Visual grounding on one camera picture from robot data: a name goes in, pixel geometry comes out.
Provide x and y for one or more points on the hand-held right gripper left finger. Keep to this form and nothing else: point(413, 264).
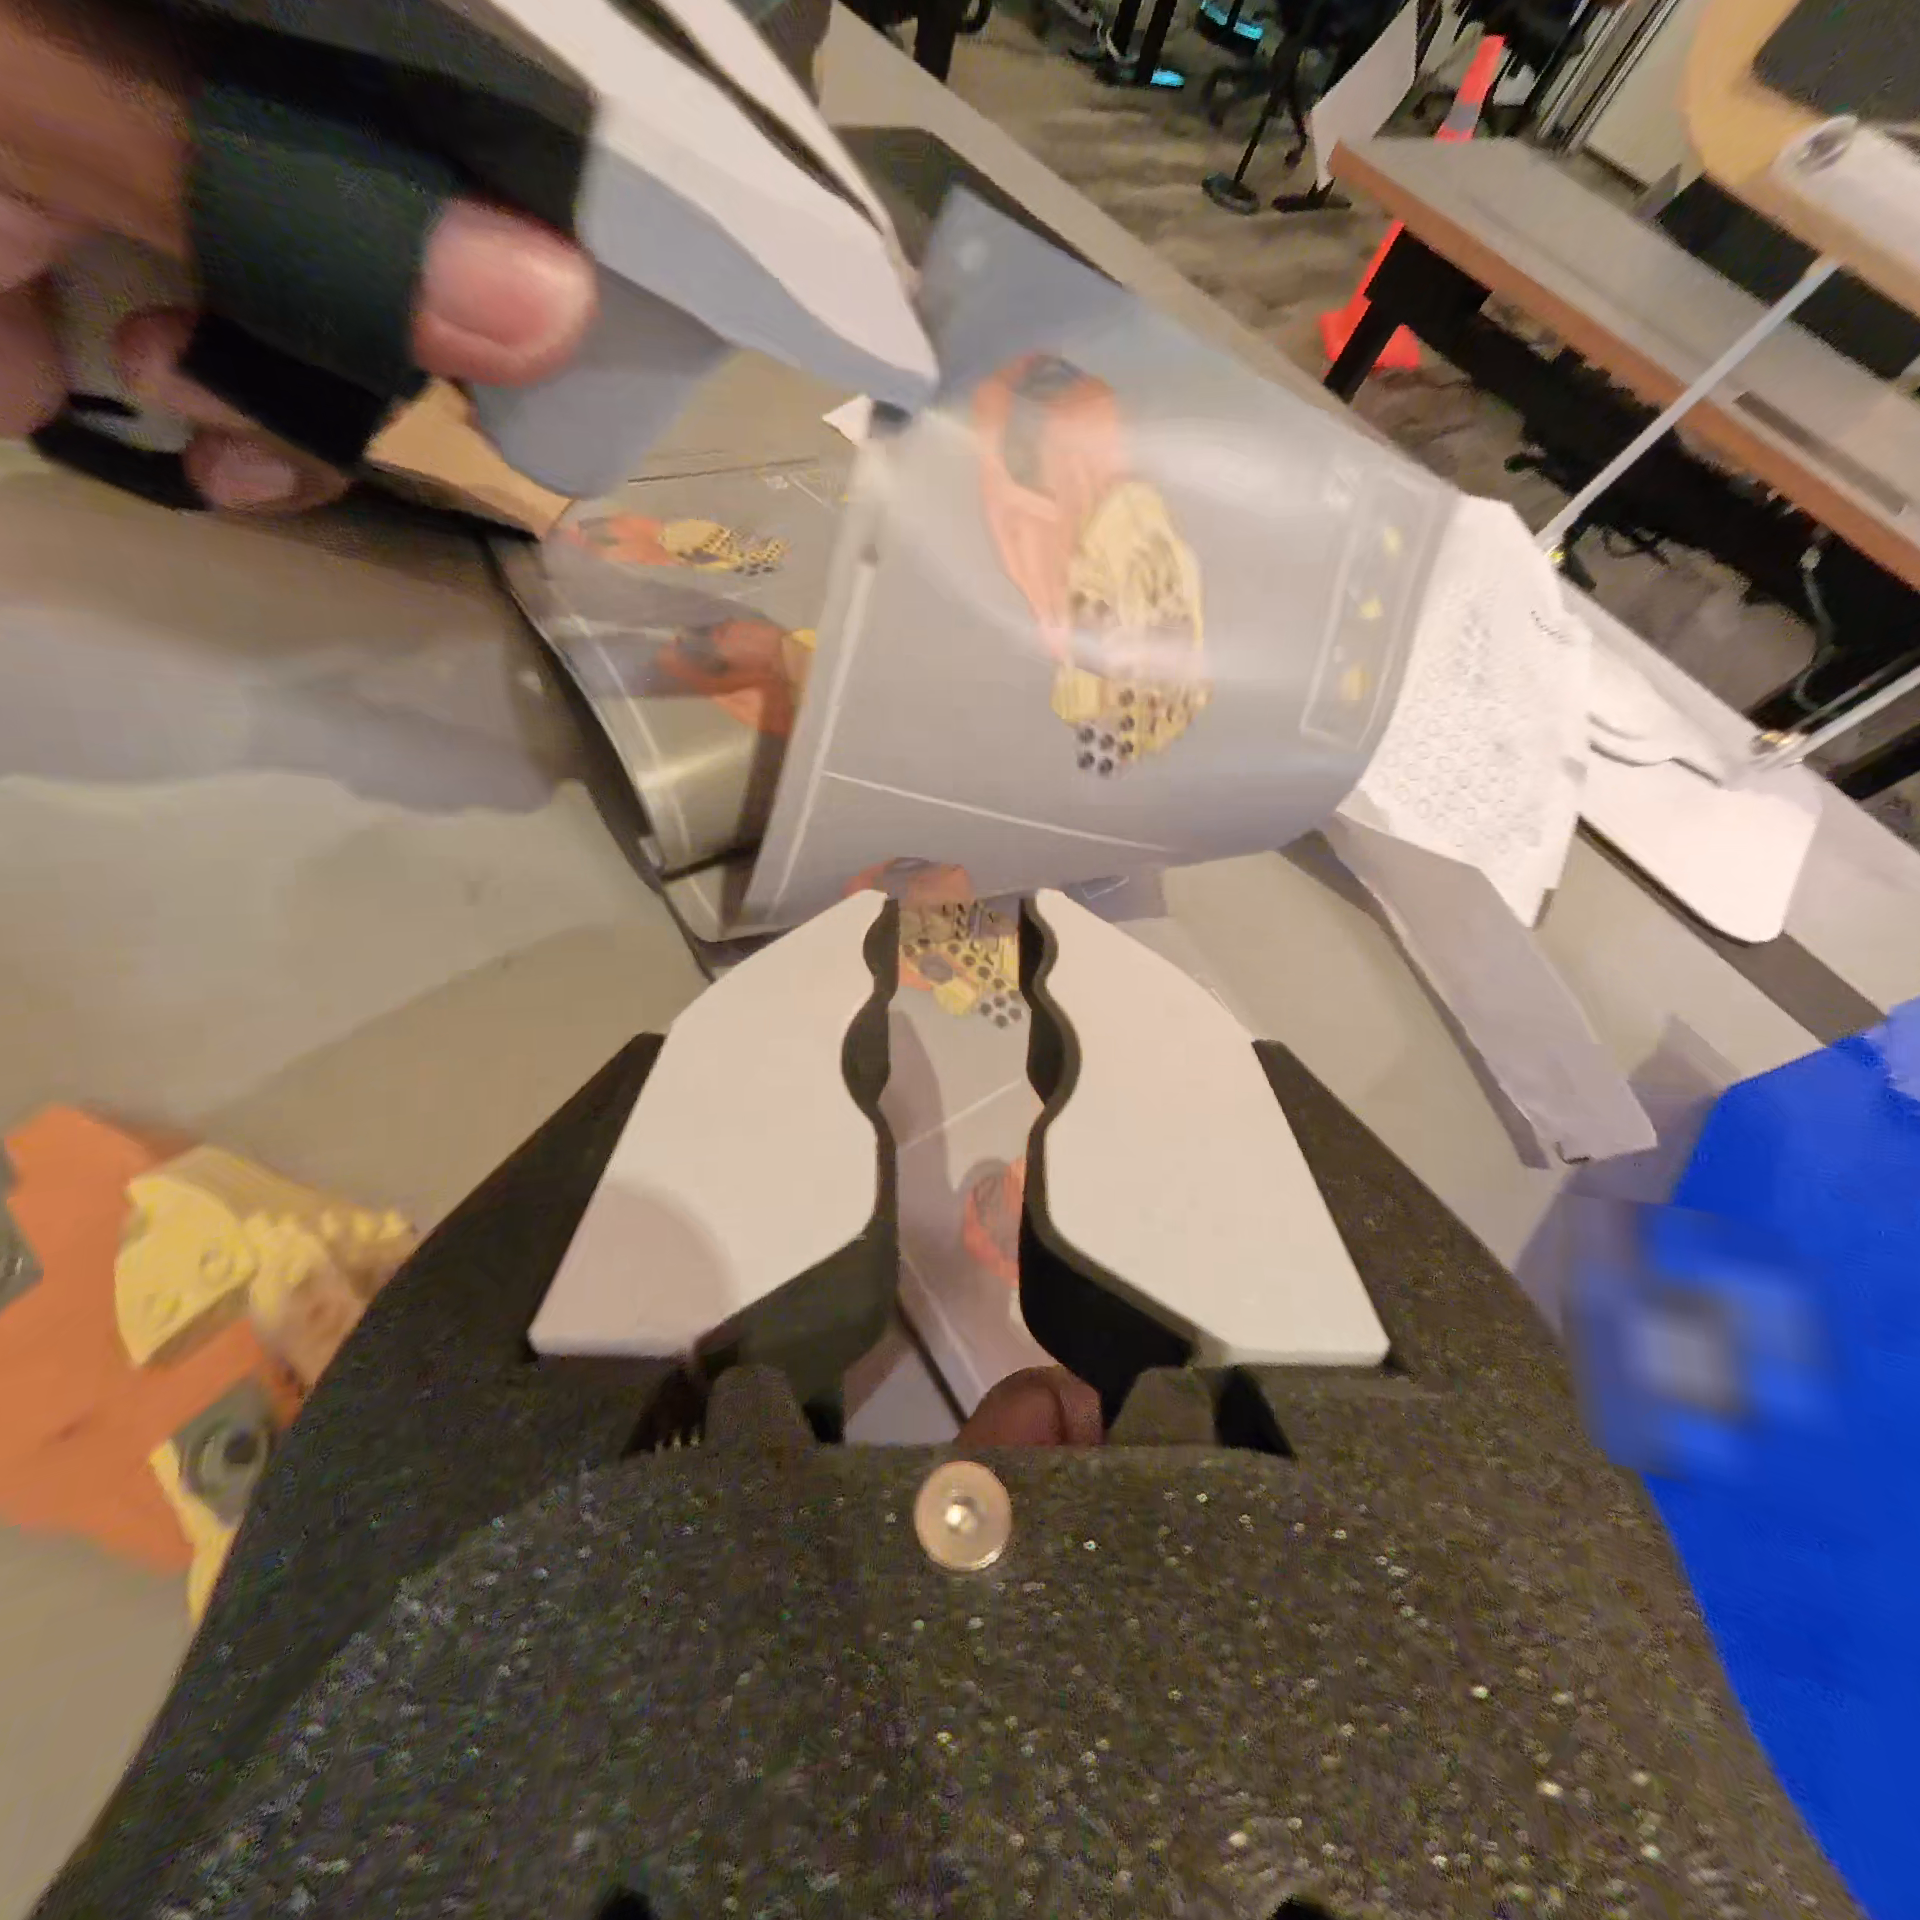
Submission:
point(721, 1172)

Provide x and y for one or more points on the white flat tray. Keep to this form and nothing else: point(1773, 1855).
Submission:
point(1695, 839)

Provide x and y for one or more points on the orange traffic cone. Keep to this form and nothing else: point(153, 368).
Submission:
point(1373, 330)

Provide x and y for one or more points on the wood-edged grey table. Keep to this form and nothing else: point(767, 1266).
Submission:
point(1577, 255)

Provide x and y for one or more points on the white slanted rod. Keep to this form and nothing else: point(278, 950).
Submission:
point(1695, 404)

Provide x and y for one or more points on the brown cardboard piece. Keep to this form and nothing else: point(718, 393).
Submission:
point(452, 465)

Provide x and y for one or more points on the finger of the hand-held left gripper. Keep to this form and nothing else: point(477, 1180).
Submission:
point(676, 61)
point(721, 225)

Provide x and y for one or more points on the person's left hand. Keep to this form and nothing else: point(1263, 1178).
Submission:
point(300, 271)

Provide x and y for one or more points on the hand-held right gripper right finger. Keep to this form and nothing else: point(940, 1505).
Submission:
point(1201, 1184)

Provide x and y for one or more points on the tan curved board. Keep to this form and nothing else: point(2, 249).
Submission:
point(1725, 90)

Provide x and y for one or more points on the white circle-print paper bag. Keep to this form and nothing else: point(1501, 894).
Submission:
point(1477, 705)

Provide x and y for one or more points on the large blue plastic bin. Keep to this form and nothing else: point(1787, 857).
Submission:
point(1829, 1650)

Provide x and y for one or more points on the grey brick instruction booklet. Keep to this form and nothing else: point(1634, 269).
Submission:
point(931, 676)

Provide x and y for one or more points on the grey desk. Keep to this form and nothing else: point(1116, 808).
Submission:
point(300, 902)

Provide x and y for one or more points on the orange and yellow brick model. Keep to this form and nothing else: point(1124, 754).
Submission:
point(90, 1320)

